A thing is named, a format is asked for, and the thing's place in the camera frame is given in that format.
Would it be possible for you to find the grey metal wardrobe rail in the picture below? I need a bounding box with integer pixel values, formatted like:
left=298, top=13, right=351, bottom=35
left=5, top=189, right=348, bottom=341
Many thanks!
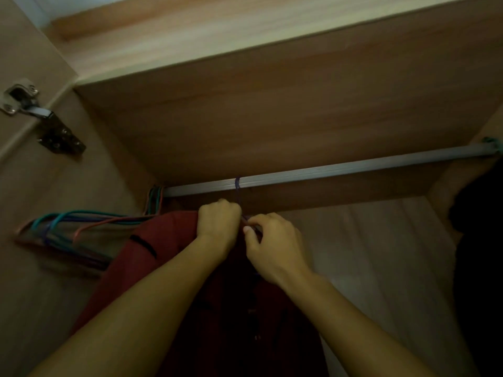
left=163, top=136, right=503, bottom=198

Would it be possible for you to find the dark hanging coat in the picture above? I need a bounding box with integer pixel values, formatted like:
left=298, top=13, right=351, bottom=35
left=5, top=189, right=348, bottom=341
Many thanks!
left=447, top=157, right=503, bottom=377

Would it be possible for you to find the light wooden wardrobe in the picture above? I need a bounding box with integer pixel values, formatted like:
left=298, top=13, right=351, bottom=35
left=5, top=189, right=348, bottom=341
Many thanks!
left=0, top=0, right=503, bottom=377

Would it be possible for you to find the bundle of coloured wire hangers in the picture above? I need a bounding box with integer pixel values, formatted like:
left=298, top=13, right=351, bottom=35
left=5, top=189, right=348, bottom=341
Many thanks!
left=15, top=185, right=165, bottom=271

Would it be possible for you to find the person's left forearm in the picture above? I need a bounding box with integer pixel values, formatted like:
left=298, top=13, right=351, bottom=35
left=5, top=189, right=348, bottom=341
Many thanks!
left=27, top=235, right=221, bottom=377

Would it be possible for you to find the person's left hand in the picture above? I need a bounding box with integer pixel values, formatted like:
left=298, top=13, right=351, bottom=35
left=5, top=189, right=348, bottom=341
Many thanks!
left=196, top=198, right=243, bottom=263

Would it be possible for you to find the person's right forearm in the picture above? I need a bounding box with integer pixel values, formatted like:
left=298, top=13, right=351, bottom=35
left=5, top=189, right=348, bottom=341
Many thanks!
left=282, top=270, right=437, bottom=377

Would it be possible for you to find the person's right hand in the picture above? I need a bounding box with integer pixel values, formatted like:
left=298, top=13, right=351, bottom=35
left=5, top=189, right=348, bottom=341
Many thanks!
left=243, top=212, right=315, bottom=291

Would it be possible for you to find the purple wire hanger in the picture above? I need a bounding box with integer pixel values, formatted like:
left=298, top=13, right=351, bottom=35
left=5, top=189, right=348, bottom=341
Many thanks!
left=234, top=177, right=260, bottom=234

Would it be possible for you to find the red fuzzy cardigan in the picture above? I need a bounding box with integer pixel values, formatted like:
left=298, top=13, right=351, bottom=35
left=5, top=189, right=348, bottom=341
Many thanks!
left=70, top=209, right=327, bottom=377

